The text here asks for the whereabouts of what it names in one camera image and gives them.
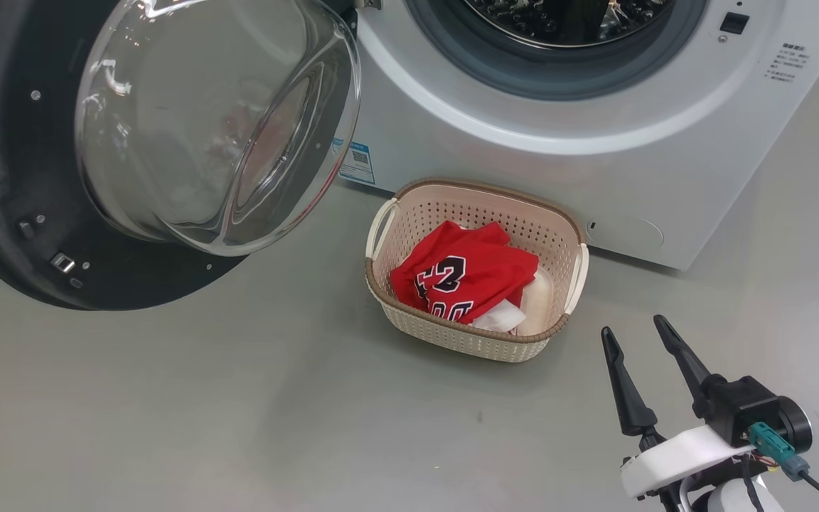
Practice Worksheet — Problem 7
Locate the teal connector right camera cable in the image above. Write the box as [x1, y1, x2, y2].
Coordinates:
[749, 422, 819, 512]

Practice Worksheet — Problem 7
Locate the black round washer door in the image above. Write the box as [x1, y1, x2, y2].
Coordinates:
[0, 0, 363, 311]

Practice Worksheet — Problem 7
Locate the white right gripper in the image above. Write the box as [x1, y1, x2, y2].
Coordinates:
[600, 315, 756, 512]

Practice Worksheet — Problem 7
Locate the red basketball jersey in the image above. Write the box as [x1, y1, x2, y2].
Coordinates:
[390, 220, 540, 334]

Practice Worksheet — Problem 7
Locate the white front-load washing machine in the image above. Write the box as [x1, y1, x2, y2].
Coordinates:
[337, 0, 819, 271]

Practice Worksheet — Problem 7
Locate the cream perforated laundry basket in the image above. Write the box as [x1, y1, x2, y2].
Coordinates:
[365, 178, 589, 363]

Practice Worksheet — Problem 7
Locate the blue energy label sticker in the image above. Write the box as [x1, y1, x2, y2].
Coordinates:
[338, 139, 376, 186]

